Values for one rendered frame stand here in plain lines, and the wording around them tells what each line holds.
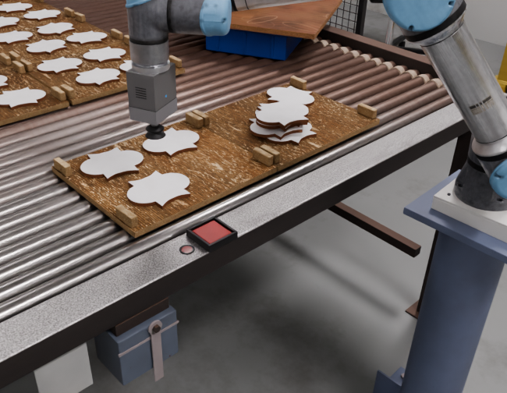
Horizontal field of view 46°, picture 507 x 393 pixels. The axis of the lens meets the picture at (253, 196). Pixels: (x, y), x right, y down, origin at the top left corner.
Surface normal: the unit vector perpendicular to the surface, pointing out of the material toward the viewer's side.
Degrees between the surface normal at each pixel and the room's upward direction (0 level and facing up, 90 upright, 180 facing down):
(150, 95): 90
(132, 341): 90
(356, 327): 0
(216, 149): 0
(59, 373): 90
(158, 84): 90
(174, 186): 0
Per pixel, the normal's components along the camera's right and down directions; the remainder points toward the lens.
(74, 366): 0.68, 0.41
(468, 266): -0.38, 0.49
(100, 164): 0.03, -0.84
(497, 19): -0.70, 0.37
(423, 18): -0.18, 0.46
